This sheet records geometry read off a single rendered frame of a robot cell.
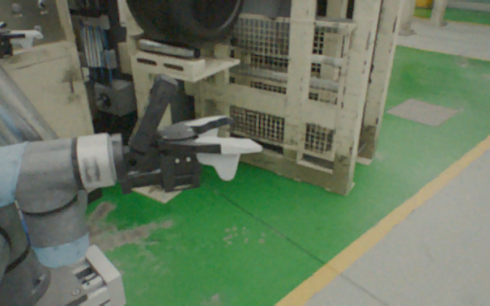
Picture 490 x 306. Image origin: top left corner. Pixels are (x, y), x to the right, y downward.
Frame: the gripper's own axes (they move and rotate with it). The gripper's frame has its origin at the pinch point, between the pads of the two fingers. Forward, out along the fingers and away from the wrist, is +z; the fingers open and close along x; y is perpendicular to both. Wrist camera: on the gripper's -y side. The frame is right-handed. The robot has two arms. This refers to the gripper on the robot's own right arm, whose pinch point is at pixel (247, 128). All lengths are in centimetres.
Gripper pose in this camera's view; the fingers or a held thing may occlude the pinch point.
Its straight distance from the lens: 60.2
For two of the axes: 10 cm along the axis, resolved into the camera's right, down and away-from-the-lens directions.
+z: 9.6, -1.3, 2.5
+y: 0.4, 9.4, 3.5
